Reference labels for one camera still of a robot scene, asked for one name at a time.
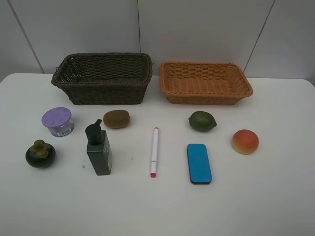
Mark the white red-capped marker pen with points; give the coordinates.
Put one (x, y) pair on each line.
(154, 156)

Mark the dark brown wicker basket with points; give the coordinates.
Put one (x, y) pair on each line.
(104, 78)

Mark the orange red peach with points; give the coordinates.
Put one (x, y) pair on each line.
(245, 142)

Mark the purple lidded round jar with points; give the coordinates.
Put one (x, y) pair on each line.
(58, 121)

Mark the blue whiteboard eraser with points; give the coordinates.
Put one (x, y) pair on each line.
(199, 165)

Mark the green lime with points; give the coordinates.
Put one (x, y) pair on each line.
(202, 121)

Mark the dark green pump bottle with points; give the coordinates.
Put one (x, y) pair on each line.
(98, 149)

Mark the dark purple mangosteen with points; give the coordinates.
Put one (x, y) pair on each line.
(41, 154)

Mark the orange wicker basket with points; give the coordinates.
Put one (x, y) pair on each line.
(203, 83)

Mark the brown kiwi fruit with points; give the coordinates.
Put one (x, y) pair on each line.
(116, 119)

